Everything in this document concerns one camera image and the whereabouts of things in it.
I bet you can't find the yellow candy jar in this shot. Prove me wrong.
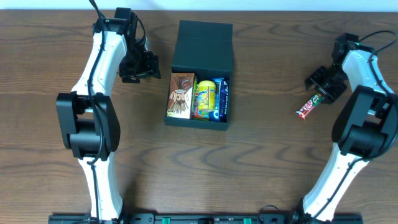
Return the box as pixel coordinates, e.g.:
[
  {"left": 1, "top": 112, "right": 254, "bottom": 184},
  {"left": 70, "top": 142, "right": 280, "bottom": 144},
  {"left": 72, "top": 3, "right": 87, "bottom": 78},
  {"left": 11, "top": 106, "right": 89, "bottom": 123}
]
[{"left": 197, "top": 80, "right": 216, "bottom": 112}]

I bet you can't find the green gummy worms bag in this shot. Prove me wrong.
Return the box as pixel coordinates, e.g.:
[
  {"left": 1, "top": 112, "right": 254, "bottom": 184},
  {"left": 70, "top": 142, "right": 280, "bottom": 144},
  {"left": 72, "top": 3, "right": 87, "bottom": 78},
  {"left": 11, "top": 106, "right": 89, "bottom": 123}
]
[{"left": 191, "top": 77, "right": 210, "bottom": 121}]

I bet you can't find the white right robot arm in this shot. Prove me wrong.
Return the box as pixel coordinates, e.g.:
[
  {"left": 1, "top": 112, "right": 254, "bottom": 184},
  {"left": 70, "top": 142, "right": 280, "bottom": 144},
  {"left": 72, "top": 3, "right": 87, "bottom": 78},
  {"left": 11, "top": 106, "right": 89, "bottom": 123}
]
[{"left": 290, "top": 33, "right": 397, "bottom": 223}]

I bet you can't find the black fabric storage box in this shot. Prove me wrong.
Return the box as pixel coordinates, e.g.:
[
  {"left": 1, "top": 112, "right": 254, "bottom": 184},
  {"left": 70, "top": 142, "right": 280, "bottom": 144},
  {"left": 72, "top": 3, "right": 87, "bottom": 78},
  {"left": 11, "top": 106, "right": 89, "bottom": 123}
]
[{"left": 164, "top": 20, "right": 233, "bottom": 131}]

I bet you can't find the blue Oreo pack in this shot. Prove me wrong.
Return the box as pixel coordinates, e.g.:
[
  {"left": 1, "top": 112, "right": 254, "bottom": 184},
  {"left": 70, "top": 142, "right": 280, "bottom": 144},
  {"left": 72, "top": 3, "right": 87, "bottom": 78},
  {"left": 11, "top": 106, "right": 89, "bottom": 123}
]
[{"left": 209, "top": 78, "right": 223, "bottom": 122}]

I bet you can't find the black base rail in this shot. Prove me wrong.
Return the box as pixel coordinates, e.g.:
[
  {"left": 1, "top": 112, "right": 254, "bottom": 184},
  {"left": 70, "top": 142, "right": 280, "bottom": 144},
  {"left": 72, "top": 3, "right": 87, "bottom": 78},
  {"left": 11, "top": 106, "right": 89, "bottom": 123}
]
[{"left": 48, "top": 212, "right": 364, "bottom": 224}]

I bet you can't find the brown Pocky box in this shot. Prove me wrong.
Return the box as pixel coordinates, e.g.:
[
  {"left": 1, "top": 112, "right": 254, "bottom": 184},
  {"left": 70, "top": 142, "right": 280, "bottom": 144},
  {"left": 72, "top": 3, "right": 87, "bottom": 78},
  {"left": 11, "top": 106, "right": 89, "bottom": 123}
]
[{"left": 166, "top": 73, "right": 196, "bottom": 119}]

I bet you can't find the red KitKat bar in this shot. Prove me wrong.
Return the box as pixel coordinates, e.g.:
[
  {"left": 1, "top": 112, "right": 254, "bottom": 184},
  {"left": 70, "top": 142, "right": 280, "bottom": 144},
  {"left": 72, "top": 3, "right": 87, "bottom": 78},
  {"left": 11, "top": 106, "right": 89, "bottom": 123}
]
[{"left": 296, "top": 93, "right": 324, "bottom": 119}]

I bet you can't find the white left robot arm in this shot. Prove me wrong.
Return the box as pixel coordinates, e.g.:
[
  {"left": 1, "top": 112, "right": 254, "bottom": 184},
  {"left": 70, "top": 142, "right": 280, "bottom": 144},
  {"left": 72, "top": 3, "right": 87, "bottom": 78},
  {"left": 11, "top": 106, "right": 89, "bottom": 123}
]
[{"left": 49, "top": 7, "right": 161, "bottom": 223}]

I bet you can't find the purple Dairy Milk bar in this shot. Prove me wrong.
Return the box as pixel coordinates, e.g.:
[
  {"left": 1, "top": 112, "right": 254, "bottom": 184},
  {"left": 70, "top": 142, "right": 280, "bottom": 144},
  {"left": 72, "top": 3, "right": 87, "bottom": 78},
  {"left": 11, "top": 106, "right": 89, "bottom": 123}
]
[{"left": 219, "top": 78, "right": 229, "bottom": 123}]

